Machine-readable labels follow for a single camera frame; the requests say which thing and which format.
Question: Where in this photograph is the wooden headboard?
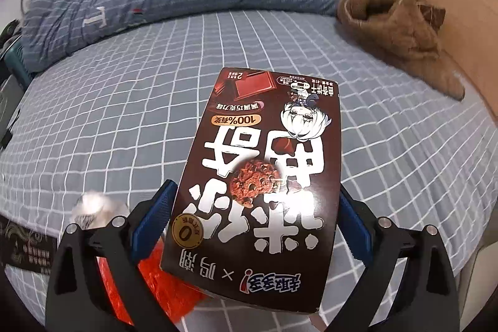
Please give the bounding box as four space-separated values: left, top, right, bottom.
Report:
391 0 498 200

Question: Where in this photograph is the bed with grey checked sheet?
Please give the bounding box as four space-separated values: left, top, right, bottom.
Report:
0 7 485 332

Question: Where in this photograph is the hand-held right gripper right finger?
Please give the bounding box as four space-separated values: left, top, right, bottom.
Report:
323 184 457 332

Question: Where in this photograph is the teal suitcase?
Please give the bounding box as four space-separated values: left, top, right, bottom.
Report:
0 42 30 84

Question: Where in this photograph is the red plastic wrapper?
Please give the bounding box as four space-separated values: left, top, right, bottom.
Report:
96 235 218 325

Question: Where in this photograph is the brown cookie box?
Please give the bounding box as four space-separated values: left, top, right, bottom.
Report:
160 67 344 325

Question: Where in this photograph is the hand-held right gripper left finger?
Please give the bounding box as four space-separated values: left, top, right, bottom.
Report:
46 180 180 332

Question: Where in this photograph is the clear plastic bag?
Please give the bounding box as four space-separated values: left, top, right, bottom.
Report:
72 191 131 231

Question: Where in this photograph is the black ornate packaging sleeve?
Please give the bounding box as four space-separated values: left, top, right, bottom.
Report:
0 214 57 272

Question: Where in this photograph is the brown fleece coat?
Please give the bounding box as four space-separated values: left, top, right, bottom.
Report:
336 0 465 101

